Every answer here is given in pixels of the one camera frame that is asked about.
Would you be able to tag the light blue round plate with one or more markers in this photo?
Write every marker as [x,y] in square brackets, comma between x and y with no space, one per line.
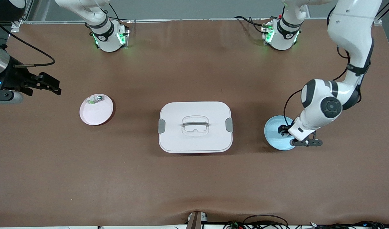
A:
[277,140]

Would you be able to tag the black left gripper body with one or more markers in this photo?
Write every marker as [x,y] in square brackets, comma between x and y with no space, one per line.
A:
[283,129]

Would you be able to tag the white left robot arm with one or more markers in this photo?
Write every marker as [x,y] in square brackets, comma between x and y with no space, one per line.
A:
[350,28]

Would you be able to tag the green and clear switch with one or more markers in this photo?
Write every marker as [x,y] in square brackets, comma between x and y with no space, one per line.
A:
[95,99]

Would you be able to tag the aluminium table frame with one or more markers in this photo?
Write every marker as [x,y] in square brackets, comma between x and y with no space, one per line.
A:
[197,20]

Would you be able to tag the pink round plate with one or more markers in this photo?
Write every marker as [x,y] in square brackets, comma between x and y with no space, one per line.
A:
[95,114]

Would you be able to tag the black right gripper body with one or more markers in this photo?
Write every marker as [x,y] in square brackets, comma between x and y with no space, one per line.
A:
[15,78]

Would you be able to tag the brown table mat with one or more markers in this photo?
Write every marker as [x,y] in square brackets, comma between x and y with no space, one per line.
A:
[194,184]

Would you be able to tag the white lidded storage box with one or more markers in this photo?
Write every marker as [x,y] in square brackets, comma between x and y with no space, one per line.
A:
[194,140]

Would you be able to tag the metal edge bracket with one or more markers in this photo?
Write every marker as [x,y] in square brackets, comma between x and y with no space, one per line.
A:
[196,220]

